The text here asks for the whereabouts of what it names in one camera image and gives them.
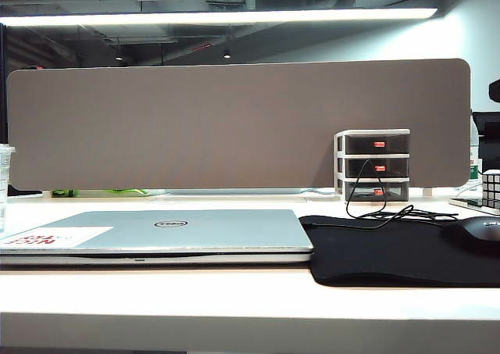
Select flat smartphone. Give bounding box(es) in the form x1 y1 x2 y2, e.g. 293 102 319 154
448 196 500 216

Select black monitor stand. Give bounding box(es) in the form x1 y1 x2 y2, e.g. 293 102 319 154
471 111 500 175

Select dark translucent organizer drawer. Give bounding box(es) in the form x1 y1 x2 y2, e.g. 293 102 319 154
345 134 410 155
345 181 410 202
345 158 410 179

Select green plastic item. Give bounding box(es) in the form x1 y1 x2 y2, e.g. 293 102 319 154
51 188 152 199

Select clear plastic coffee cup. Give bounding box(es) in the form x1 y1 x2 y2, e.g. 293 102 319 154
0 143 17 236

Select clear bottle green label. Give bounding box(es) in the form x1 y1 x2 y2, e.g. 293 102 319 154
469 122 484 184

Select black mouse pad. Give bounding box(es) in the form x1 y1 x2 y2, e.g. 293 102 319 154
298 213 500 289

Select thin black cable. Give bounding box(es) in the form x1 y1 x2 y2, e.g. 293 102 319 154
345 159 459 231

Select brown fabric desk partition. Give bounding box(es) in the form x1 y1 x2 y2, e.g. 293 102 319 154
5 58 473 191

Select black rubik's cube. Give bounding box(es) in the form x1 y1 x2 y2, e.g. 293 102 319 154
480 170 500 211

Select black computer mouse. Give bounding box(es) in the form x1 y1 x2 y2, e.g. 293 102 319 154
440 215 500 250

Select white red laptop sticker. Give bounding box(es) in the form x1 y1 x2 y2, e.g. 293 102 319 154
0 225 115 250

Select white drawer organizer frame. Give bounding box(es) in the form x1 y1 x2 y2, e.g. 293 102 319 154
333 128 412 204

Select silver closed laptop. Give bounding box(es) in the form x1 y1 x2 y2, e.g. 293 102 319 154
0 208 315 267

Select long white light strip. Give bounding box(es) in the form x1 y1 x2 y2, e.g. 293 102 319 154
0 7 440 27

